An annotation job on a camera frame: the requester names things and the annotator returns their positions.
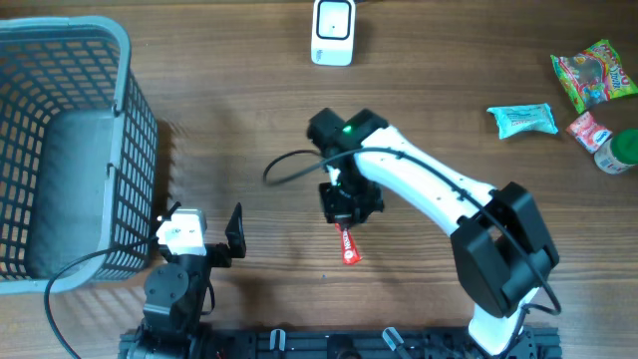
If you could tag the white barcode scanner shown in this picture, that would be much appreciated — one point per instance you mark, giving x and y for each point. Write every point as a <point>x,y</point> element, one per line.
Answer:
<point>333,32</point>

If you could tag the light teal tissue pack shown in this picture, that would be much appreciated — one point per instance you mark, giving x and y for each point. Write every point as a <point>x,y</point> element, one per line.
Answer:
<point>512,120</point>

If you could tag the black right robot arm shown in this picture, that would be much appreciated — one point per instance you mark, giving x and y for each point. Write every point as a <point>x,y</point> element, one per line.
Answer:
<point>501,245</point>

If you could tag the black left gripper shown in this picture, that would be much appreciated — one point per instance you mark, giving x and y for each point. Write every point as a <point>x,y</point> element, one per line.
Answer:
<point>220,255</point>

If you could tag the green lid white jar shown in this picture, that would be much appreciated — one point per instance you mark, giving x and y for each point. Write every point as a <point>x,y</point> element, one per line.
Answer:
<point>618,154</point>

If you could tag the red coffee stick sachet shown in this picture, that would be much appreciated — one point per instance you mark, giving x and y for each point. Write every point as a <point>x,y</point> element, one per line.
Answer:
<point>349,251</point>

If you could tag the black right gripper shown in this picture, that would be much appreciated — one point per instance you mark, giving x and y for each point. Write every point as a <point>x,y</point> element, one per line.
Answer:
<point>344,214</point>

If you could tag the red snack packet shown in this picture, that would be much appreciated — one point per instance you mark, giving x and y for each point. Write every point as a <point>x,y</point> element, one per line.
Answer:
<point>589,133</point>

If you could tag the green gummy candy bag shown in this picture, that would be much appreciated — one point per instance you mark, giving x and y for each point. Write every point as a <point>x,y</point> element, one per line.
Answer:
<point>593,76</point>

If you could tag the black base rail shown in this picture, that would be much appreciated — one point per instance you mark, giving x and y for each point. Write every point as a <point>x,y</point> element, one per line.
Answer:
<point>445,343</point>

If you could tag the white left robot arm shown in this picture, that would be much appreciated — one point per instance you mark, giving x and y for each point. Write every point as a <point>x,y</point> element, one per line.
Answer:
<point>175,291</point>

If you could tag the grey plastic shopping basket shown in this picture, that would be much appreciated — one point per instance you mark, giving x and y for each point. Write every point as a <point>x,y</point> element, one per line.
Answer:
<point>79,148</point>

